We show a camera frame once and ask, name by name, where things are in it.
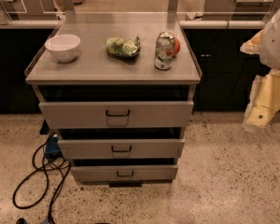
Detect grey drawer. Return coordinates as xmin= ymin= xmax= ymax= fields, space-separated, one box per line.
xmin=58 ymin=139 xmax=185 ymax=160
xmin=72 ymin=165 xmax=177 ymax=183
xmin=39 ymin=101 xmax=193 ymax=129

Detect blue power box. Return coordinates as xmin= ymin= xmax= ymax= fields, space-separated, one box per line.
xmin=45 ymin=134 xmax=60 ymax=156

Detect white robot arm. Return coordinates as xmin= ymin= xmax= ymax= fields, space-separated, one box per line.
xmin=240 ymin=8 xmax=280 ymax=132

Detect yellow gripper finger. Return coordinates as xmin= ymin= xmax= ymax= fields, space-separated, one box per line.
xmin=240 ymin=30 xmax=263 ymax=55
xmin=243 ymin=69 xmax=280 ymax=132

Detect grey top drawer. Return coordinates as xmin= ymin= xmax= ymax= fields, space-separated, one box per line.
xmin=39 ymin=101 xmax=193 ymax=129

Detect grey bottom drawer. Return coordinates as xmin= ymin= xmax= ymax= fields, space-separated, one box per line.
xmin=72 ymin=165 xmax=177 ymax=183

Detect background grey table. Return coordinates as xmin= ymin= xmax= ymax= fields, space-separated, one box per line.
xmin=203 ymin=0 xmax=273 ymax=21

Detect green chip bag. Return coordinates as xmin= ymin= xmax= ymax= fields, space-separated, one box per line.
xmin=106 ymin=36 xmax=141 ymax=58

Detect white ceramic bowl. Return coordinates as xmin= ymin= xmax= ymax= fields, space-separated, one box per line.
xmin=45 ymin=35 xmax=81 ymax=63

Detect crushed soda can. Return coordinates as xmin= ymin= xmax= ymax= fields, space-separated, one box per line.
xmin=154 ymin=32 xmax=175 ymax=70

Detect white counter rail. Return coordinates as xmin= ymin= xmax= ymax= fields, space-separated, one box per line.
xmin=0 ymin=20 xmax=265 ymax=29

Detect orange fruit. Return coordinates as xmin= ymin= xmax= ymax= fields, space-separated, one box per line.
xmin=174 ymin=37 xmax=180 ymax=56

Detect grey drawer cabinet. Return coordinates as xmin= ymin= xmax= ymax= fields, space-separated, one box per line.
xmin=26 ymin=13 xmax=201 ymax=185

